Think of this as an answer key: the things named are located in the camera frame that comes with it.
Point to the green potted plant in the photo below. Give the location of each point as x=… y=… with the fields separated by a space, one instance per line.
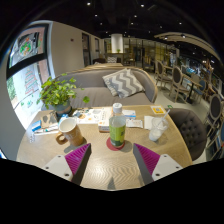
x=56 y=91

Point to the flat round red coaster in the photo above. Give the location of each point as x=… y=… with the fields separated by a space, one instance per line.
x=109 y=145

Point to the group of wooden dining chairs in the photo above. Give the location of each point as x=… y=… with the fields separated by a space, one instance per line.
x=176 y=80

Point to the clear green-labelled water bottle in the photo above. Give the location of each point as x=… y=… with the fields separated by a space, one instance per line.
x=117 y=131

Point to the brown kraft card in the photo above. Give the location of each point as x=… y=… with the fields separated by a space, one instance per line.
x=49 y=119

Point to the white teal tube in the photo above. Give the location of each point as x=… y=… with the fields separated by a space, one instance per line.
x=46 y=129

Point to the pill blister pack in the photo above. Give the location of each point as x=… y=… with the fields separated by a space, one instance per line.
x=32 y=137

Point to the dark tufted armchair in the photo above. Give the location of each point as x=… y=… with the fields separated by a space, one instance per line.
x=188 y=131

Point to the white blue packet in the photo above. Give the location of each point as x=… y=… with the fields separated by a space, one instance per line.
x=130 y=113

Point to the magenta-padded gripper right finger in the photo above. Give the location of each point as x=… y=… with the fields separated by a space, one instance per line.
x=163 y=165

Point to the white round column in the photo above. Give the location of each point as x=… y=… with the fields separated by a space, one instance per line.
x=117 y=43

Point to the grey curved sofa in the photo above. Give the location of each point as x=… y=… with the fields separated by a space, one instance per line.
x=90 y=80

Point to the yellow square card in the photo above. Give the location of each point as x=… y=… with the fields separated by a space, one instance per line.
x=158 y=109

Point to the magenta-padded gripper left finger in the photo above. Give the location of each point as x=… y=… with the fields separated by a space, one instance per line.
x=59 y=165

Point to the brown lettered ceramic mug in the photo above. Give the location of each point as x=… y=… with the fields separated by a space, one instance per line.
x=71 y=131

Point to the white paper napkin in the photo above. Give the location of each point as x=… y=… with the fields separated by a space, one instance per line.
x=147 y=121

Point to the grey white chevron cushion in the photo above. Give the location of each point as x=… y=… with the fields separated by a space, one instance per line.
x=123 y=82

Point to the group of ceiling spotlights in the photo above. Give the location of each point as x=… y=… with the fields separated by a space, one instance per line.
x=142 y=5

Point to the white printed leaflet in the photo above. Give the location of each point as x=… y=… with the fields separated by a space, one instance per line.
x=88 y=115

